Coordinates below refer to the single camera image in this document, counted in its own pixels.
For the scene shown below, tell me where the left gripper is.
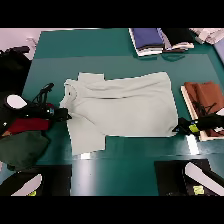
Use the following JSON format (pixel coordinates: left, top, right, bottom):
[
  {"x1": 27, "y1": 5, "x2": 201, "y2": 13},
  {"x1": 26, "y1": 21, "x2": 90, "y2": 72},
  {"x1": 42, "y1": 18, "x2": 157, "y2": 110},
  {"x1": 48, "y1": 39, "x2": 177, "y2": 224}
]
[{"x1": 49, "y1": 106, "x2": 73, "y2": 123}]

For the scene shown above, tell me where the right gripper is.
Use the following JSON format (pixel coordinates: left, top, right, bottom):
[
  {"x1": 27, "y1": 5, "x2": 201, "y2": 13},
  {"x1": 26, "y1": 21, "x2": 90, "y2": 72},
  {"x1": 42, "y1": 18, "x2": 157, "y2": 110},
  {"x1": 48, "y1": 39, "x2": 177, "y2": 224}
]
[{"x1": 172, "y1": 116, "x2": 202, "y2": 136}]

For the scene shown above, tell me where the pale grey T-shirt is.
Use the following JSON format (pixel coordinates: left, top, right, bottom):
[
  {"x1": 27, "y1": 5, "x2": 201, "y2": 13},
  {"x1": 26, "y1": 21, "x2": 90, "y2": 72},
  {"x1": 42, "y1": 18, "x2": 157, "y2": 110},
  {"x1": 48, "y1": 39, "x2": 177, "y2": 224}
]
[{"x1": 59, "y1": 71, "x2": 179, "y2": 156}]

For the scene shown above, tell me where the red garment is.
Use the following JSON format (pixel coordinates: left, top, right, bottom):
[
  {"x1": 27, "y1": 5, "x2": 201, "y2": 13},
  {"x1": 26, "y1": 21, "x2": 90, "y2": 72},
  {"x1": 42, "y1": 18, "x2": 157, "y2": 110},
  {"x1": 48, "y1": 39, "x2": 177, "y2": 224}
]
[{"x1": 2, "y1": 117, "x2": 52, "y2": 137}]

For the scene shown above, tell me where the brown garment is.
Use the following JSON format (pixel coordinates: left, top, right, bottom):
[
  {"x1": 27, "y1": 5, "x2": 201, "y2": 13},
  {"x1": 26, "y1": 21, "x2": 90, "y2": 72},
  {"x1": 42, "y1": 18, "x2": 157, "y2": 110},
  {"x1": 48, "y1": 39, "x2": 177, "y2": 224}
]
[{"x1": 184, "y1": 80, "x2": 224, "y2": 138}]

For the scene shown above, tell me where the dark green garment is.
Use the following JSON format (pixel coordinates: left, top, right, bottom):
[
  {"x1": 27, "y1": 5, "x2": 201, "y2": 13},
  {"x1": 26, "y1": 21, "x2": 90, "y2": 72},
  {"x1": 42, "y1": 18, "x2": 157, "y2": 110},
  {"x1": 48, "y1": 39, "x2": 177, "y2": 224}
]
[{"x1": 0, "y1": 130, "x2": 52, "y2": 172}]

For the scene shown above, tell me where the black garment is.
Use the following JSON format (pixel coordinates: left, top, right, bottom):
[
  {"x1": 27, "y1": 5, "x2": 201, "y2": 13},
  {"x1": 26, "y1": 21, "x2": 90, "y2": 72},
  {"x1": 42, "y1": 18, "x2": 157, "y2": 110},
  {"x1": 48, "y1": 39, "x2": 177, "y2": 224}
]
[
  {"x1": 162, "y1": 27, "x2": 195, "y2": 54},
  {"x1": 0, "y1": 46, "x2": 33, "y2": 105}
]

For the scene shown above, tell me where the blue garment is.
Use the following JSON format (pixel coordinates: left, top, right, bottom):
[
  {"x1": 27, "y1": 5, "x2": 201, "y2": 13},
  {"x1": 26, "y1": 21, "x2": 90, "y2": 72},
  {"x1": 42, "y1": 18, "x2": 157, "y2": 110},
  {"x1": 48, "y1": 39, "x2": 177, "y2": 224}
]
[{"x1": 128, "y1": 27, "x2": 165, "y2": 51}]

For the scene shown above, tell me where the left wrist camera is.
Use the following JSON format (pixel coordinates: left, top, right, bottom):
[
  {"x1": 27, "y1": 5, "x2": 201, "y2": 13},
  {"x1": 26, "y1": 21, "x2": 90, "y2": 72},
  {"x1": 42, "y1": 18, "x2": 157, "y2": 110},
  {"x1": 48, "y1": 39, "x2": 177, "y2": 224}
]
[{"x1": 32, "y1": 82, "x2": 55, "y2": 105}]

